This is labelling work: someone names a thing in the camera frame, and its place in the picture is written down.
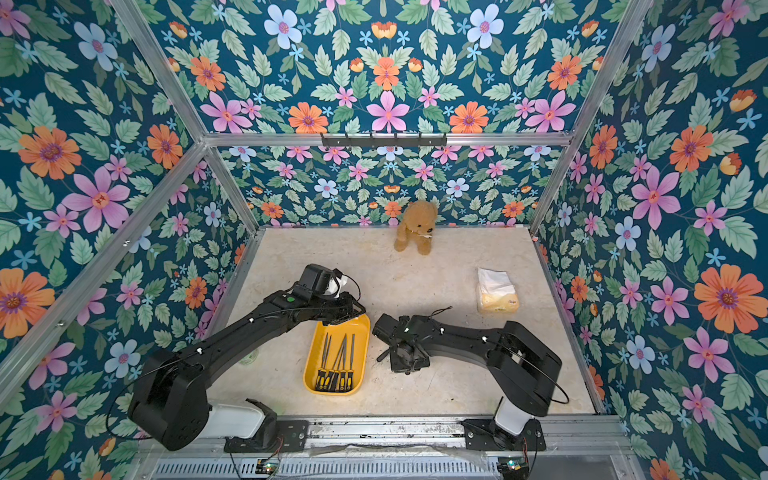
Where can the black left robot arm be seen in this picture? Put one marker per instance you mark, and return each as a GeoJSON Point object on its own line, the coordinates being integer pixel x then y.
{"type": "Point", "coordinates": [170, 400]}

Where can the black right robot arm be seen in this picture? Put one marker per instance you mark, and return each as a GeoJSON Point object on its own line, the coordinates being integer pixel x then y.
{"type": "Point", "coordinates": [525, 369]}

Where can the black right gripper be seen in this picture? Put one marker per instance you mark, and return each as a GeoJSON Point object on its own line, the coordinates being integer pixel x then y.
{"type": "Point", "coordinates": [402, 351]}

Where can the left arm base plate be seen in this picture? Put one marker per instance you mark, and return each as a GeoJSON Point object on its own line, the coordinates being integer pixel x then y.
{"type": "Point", "coordinates": [283, 436]}

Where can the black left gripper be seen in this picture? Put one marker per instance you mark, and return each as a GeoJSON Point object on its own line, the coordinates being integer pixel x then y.
{"type": "Point", "coordinates": [348, 309]}

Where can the yellow plastic storage tray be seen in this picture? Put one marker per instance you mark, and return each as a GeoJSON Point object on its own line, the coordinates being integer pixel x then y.
{"type": "Point", "coordinates": [361, 328]}

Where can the file tool yellow black handle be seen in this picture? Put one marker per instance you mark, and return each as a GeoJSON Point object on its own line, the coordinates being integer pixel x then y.
{"type": "Point", "coordinates": [321, 372]}

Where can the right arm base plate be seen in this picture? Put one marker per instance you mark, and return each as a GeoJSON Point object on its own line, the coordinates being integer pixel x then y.
{"type": "Point", "coordinates": [484, 435]}

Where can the yellow tissue pack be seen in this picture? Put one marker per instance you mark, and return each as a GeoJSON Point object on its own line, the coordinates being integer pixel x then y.
{"type": "Point", "coordinates": [496, 292]}

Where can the white ventilation grille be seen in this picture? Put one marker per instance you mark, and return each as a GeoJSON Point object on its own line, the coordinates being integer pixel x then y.
{"type": "Point", "coordinates": [327, 468]}

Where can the brown teddy bear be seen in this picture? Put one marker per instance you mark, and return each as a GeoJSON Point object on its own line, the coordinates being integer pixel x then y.
{"type": "Point", "coordinates": [418, 225]}

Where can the green lid container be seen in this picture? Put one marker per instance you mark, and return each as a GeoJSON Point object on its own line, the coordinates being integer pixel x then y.
{"type": "Point", "coordinates": [250, 358]}

